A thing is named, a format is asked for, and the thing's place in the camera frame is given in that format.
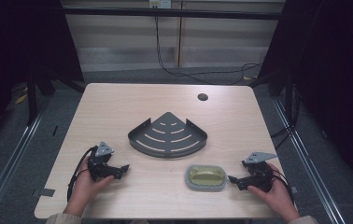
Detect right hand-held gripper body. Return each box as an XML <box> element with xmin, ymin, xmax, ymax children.
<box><xmin>241</xmin><ymin>151</ymin><xmax>278</xmax><ymax>192</ymax></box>

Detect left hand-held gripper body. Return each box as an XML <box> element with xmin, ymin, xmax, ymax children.
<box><xmin>86</xmin><ymin>141</ymin><xmax>119</xmax><ymax>183</ymax></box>

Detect yellow soap bar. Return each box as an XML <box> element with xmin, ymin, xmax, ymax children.
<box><xmin>190</xmin><ymin>166</ymin><xmax>222</xmax><ymax>185</ymax></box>

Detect grey soap dish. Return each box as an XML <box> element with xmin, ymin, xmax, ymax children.
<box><xmin>184</xmin><ymin>163</ymin><xmax>228</xmax><ymax>192</ymax></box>

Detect person's right hand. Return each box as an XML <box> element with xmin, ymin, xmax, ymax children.
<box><xmin>247</xmin><ymin>162</ymin><xmax>301</xmax><ymax>223</ymax></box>

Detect person's left hand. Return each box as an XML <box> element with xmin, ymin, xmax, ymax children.
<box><xmin>64</xmin><ymin>155</ymin><xmax>115</xmax><ymax>217</ymax></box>

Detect dark grey corner shelf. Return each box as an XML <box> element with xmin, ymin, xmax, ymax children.
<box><xmin>127</xmin><ymin>111</ymin><xmax>208</xmax><ymax>160</ymax></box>

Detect grey tape strip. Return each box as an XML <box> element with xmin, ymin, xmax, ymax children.
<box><xmin>38</xmin><ymin>188</ymin><xmax>56</xmax><ymax>198</ymax></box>

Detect black metal stand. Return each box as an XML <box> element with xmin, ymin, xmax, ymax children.
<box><xmin>25</xmin><ymin>73</ymin><xmax>39</xmax><ymax>127</ymax></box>

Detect yellow floor scrap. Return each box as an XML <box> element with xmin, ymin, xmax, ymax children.
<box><xmin>14</xmin><ymin>92</ymin><xmax>29</xmax><ymax>105</ymax></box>

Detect black curtain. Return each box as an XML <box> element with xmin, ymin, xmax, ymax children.
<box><xmin>0</xmin><ymin>0</ymin><xmax>85</xmax><ymax>157</ymax></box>
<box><xmin>257</xmin><ymin>0</ymin><xmax>353</xmax><ymax>200</ymax></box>

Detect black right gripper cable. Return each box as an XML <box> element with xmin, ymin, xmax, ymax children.
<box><xmin>269</xmin><ymin>168</ymin><xmax>296</xmax><ymax>203</ymax></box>

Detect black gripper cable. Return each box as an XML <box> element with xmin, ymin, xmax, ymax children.
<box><xmin>269</xmin><ymin>168</ymin><xmax>296</xmax><ymax>203</ymax></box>
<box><xmin>66</xmin><ymin>145</ymin><xmax>100</xmax><ymax>203</ymax></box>

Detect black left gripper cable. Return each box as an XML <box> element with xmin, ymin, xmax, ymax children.
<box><xmin>66</xmin><ymin>145</ymin><xmax>100</xmax><ymax>203</ymax></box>

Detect black floor cables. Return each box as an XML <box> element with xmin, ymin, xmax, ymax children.
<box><xmin>269</xmin><ymin>83</ymin><xmax>302</xmax><ymax>151</ymax></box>

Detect metal floor rail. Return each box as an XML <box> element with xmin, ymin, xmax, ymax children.
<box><xmin>0</xmin><ymin>94</ymin><xmax>54</xmax><ymax>224</ymax></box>
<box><xmin>271</xmin><ymin>97</ymin><xmax>348</xmax><ymax>224</ymax></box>

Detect long black wall cable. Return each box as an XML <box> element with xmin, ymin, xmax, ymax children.
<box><xmin>153</xmin><ymin>5</ymin><xmax>263</xmax><ymax>86</ymax></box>

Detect black horizontal frame bar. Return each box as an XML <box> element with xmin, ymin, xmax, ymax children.
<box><xmin>62</xmin><ymin>7</ymin><xmax>287</xmax><ymax>21</ymax></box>

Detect white wall socket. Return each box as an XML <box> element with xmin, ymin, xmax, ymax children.
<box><xmin>148</xmin><ymin>0</ymin><xmax>173</xmax><ymax>9</ymax></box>

